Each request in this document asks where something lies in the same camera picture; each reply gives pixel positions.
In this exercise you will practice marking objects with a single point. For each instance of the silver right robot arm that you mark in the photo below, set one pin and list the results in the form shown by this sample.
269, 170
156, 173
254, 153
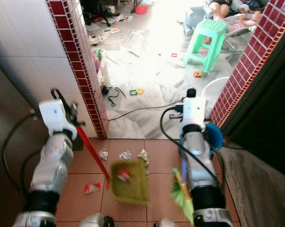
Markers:
200, 161

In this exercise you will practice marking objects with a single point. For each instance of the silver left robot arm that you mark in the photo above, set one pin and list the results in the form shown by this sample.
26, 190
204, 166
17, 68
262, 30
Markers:
51, 163

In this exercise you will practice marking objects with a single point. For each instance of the person sitting on floor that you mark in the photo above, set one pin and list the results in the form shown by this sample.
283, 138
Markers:
246, 18

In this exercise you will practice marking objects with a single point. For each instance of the orange toy block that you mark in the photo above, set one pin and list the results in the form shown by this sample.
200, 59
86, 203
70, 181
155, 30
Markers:
197, 74

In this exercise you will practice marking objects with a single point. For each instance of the white round plastic object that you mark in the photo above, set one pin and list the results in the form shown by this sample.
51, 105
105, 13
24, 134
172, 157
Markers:
217, 87

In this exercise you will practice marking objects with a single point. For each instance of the small red toy piece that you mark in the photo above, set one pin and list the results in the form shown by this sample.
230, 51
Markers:
174, 55

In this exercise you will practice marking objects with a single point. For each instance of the small crumpled paper ball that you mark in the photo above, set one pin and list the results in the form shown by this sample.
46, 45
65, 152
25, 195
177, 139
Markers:
103, 153

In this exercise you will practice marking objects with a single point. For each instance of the blue plastic bucket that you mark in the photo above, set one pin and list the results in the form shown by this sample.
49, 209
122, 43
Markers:
214, 137

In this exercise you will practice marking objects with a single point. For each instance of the white upright bottle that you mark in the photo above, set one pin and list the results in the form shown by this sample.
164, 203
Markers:
107, 74

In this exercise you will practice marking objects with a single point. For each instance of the green and yellow toy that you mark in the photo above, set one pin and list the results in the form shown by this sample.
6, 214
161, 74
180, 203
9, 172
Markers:
136, 91

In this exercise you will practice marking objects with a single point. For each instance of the crumpled white paper ball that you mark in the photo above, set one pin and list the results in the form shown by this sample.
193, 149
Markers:
125, 154

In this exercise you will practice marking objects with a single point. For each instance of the mint green plastic stool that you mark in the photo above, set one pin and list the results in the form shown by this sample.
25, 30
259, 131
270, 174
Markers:
212, 28

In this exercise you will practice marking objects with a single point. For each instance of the grey cloth bag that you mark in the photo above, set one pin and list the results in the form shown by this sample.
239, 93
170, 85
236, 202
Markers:
194, 20

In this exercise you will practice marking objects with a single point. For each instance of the flat red white wrapper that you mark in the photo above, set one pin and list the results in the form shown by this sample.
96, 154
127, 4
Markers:
91, 188

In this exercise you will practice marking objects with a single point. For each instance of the crumpled red white wrapper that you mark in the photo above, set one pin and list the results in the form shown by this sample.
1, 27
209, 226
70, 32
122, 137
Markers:
124, 175

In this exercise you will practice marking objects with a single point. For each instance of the crumpled paper ball with print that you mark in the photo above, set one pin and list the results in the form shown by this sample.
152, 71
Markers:
143, 155

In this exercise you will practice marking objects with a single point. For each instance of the red plastic basin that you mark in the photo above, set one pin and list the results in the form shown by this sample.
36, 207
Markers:
141, 8

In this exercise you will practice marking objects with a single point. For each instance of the silver left robot leg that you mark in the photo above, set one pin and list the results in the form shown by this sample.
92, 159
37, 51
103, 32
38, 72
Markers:
93, 221

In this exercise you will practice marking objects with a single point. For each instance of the silver robot leg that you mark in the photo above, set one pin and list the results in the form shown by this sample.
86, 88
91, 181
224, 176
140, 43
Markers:
93, 221
166, 223

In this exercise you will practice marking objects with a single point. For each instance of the silver right robot leg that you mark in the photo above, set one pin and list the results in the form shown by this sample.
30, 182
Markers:
166, 223

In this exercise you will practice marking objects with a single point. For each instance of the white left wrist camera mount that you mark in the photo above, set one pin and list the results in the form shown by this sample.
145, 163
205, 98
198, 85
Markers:
56, 117

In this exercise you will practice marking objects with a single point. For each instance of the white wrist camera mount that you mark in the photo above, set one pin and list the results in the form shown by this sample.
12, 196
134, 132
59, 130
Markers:
192, 112
56, 117

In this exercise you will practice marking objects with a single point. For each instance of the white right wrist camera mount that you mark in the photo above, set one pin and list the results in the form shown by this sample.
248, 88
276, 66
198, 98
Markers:
192, 112

